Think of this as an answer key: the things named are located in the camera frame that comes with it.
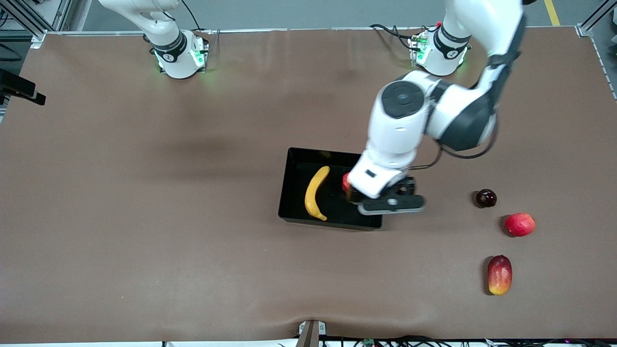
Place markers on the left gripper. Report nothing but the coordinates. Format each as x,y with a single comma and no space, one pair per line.
351,194

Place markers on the small red apple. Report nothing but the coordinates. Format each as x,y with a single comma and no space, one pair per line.
345,182

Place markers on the yellow banana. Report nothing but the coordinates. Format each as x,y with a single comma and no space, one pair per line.
314,193

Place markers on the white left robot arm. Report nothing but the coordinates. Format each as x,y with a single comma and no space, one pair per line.
400,130

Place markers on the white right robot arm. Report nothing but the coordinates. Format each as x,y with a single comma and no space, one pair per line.
171,48

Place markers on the black rectangular plastic box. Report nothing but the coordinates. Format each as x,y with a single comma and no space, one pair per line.
337,212

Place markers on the dark red plum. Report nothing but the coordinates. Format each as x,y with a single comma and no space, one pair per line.
486,198

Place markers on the red yellow mango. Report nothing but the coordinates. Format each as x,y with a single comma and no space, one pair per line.
500,275

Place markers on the red peach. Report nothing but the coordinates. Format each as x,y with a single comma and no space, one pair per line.
520,224

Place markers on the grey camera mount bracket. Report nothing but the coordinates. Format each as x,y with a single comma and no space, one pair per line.
311,332

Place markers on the aluminium frame post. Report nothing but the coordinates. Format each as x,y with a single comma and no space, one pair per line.
595,19
29,17

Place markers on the black side camera device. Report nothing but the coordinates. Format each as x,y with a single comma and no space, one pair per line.
19,89

